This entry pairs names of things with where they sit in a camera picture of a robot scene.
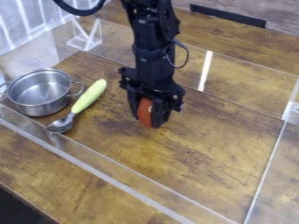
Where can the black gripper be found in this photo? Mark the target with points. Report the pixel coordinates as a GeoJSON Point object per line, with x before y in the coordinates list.
{"type": "Point", "coordinates": [150, 80]}

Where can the red white plush mushroom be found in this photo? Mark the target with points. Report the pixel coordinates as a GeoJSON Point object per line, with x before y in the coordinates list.
{"type": "Point", "coordinates": [144, 114]}

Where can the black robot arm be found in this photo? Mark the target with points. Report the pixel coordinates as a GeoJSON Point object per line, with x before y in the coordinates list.
{"type": "Point", "coordinates": [155, 25]}

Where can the silver metal pot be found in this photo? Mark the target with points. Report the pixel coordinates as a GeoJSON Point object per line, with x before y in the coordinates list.
{"type": "Point", "coordinates": [42, 92]}

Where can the clear acrylic triangle stand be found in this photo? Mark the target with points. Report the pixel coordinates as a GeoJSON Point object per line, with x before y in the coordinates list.
{"type": "Point", "coordinates": [84, 41]}

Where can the clear acrylic front barrier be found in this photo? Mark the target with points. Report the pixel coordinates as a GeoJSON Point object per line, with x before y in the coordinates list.
{"type": "Point", "coordinates": [156, 195]}

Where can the black strip on table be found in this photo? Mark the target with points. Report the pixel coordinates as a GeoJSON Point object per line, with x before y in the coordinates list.
{"type": "Point", "coordinates": [229, 16]}

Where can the spoon with green handle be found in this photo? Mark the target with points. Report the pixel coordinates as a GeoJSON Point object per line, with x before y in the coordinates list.
{"type": "Point", "coordinates": [95, 91]}

